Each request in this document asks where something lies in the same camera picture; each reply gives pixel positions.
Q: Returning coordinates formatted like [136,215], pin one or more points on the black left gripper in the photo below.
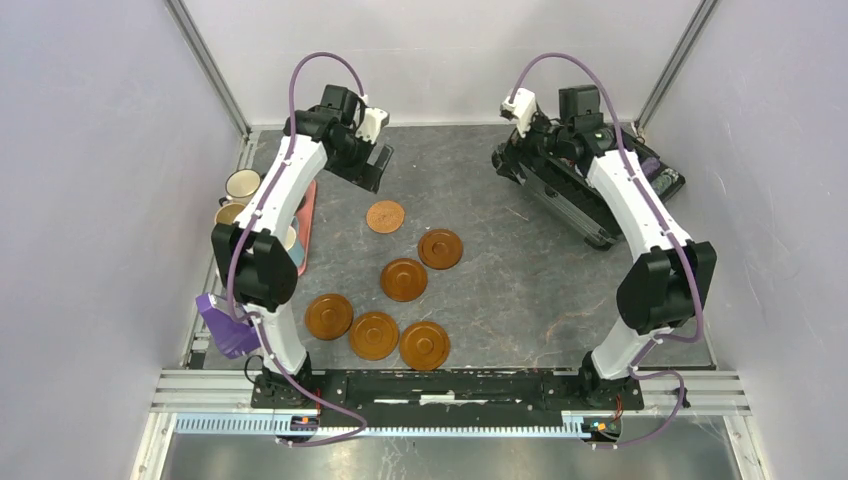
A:
[363,174]

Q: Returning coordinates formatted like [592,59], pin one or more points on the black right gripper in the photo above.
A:
[510,154]

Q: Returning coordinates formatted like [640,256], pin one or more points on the woven rattan coaster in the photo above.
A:
[385,217]

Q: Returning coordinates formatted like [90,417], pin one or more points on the brown wooden coaster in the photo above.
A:
[329,316]
[403,279]
[424,346]
[440,249]
[373,336]

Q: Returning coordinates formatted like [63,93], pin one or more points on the beige mug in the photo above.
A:
[227,214]

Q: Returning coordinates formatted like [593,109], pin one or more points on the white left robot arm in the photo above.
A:
[257,273]

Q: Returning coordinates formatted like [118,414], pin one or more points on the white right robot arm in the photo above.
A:
[589,172]

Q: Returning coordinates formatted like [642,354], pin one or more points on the black poker chip case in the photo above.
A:
[557,184]

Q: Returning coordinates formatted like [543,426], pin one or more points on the pink tray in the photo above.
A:
[305,218]

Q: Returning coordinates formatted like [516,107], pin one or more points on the light blue mug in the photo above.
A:
[294,247]

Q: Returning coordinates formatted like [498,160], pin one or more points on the cream mug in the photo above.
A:
[241,186]

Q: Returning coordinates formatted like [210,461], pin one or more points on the purple plastic stand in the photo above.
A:
[233,339]

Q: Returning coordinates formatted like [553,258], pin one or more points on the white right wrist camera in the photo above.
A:
[520,107]

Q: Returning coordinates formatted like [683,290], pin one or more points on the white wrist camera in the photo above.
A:
[375,119]
[520,107]

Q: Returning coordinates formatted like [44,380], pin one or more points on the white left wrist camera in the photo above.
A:
[375,119]

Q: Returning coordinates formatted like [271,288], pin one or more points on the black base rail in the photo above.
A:
[526,397]

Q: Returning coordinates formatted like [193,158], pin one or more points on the aluminium frame rail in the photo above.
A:
[218,402]

